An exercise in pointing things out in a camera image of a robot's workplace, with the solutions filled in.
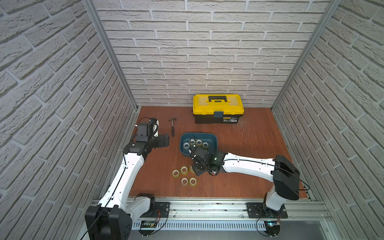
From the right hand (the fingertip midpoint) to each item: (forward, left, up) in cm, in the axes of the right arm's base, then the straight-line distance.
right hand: (197, 166), depth 81 cm
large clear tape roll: (+17, +6, -6) cm, 19 cm away
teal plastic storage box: (+22, -10, -6) cm, 25 cm away
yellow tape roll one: (+20, +2, -6) cm, 21 cm away
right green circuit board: (-30, -35, -8) cm, 47 cm away
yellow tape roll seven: (-6, +8, -7) cm, 12 cm away
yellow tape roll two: (-1, +13, -6) cm, 14 cm away
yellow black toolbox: (+37, -17, +7) cm, 41 cm away
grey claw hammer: (+34, +16, -5) cm, 38 cm away
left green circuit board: (-24, +26, -10) cm, 37 cm away
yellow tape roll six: (+17, -6, -7) cm, 19 cm away
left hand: (+14, +18, +13) cm, 26 cm away
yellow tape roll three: (+1, +8, -6) cm, 10 cm away
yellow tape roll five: (+18, -2, -6) cm, 19 cm away
